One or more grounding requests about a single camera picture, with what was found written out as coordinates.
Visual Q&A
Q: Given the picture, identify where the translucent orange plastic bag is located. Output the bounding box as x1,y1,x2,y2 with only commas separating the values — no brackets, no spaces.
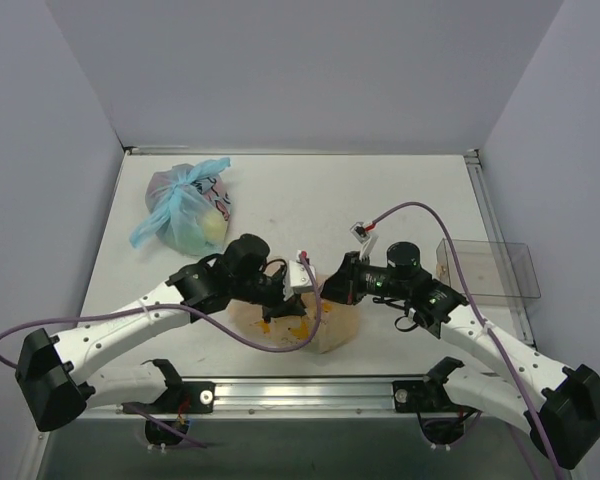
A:
227,293,362,354

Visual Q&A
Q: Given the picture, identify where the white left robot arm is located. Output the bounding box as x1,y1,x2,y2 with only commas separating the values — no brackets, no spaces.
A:
15,234,316,432

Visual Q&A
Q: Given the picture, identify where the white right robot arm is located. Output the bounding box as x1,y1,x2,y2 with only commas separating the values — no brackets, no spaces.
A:
322,242,600,470

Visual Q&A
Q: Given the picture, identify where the blue tied plastic bag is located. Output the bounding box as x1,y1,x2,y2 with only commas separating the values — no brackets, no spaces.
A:
129,157,232,257

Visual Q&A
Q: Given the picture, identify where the clear acrylic box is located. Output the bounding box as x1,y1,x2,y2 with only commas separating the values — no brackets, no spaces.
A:
436,239,541,305

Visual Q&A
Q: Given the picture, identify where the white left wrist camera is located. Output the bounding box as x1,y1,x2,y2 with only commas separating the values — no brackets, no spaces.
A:
283,250,318,300

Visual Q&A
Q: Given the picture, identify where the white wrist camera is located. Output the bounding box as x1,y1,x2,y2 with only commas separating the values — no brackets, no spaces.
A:
350,221,378,260
283,250,318,300

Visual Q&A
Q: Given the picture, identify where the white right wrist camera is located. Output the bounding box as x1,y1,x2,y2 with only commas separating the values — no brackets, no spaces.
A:
350,221,378,260

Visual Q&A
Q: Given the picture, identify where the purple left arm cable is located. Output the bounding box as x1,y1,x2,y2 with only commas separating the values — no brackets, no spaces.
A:
0,254,324,449

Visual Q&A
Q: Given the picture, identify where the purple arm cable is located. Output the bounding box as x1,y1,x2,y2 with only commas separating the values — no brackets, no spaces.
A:
0,254,324,449
369,201,564,480

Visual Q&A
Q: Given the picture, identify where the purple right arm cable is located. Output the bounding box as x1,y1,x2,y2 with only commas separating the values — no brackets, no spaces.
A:
369,201,564,480

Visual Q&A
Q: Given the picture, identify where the aluminium front rail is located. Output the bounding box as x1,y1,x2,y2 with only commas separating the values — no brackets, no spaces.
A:
35,372,575,420

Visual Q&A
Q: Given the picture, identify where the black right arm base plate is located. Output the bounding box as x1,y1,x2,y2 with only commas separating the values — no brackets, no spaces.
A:
391,379,476,414

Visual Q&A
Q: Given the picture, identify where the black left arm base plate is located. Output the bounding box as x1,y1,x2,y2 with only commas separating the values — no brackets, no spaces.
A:
122,381,216,415

